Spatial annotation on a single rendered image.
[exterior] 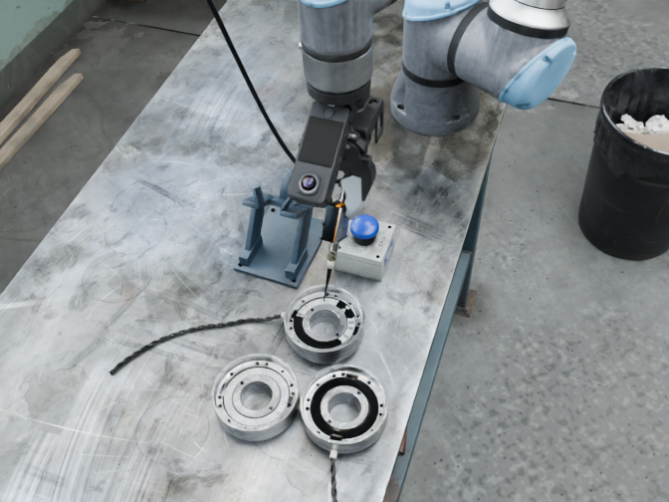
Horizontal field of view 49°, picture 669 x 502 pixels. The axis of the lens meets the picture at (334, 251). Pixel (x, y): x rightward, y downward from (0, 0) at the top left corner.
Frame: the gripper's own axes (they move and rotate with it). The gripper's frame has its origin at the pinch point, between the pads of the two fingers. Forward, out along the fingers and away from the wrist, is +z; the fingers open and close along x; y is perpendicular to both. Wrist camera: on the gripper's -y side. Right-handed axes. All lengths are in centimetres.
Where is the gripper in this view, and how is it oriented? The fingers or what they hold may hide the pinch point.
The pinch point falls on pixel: (337, 212)
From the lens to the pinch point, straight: 94.6
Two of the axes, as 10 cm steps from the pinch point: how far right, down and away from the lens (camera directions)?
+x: -9.3, -2.6, 2.7
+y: 3.7, -7.3, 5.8
